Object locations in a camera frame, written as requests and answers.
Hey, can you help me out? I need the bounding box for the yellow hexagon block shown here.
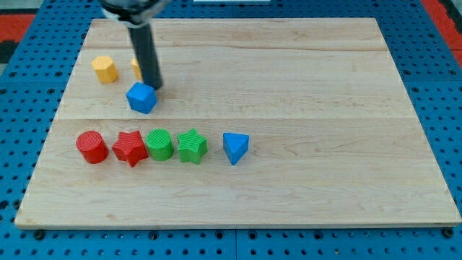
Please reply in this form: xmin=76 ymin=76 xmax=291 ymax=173
xmin=91 ymin=56 xmax=118 ymax=84

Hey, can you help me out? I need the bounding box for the red cylinder block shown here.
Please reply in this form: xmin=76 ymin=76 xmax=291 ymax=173
xmin=76 ymin=131 xmax=109 ymax=164

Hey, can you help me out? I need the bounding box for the green cylinder block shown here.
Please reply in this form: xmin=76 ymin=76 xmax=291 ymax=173
xmin=146 ymin=129 xmax=174 ymax=161

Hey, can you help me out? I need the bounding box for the yellow block behind rod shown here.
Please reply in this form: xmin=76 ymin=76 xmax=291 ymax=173
xmin=131 ymin=58 xmax=142 ymax=80

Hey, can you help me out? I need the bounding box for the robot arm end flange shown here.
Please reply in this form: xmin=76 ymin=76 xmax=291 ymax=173
xmin=98 ymin=0 xmax=170 ymax=28

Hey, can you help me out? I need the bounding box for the blue cube block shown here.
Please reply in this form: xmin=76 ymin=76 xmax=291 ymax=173
xmin=126 ymin=82 xmax=157 ymax=114

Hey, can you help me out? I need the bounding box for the green star block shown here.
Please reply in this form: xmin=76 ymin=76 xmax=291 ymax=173
xmin=177 ymin=129 xmax=208 ymax=165

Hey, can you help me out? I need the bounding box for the red star block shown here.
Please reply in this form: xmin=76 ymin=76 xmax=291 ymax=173
xmin=112 ymin=131 xmax=149 ymax=168

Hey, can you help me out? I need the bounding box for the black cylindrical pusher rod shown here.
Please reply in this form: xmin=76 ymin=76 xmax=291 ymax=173
xmin=128 ymin=24 xmax=163 ymax=90

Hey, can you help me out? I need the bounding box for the blue triangle block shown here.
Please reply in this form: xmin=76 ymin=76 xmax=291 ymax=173
xmin=223 ymin=132 xmax=250 ymax=165

